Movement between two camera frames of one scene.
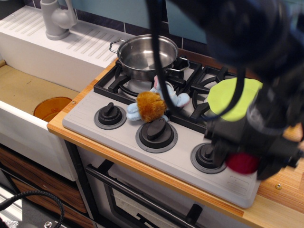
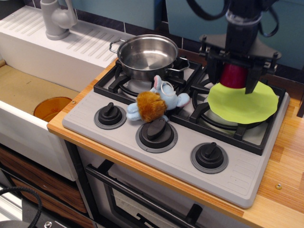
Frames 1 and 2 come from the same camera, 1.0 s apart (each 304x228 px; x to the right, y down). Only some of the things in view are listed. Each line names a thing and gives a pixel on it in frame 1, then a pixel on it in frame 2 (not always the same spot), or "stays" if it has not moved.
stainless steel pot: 136,56 stays
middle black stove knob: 156,137 stays
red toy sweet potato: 242,162 -> 233,76
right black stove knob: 202,159 stays
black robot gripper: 258,133 -> 240,44
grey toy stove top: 168,145 stays
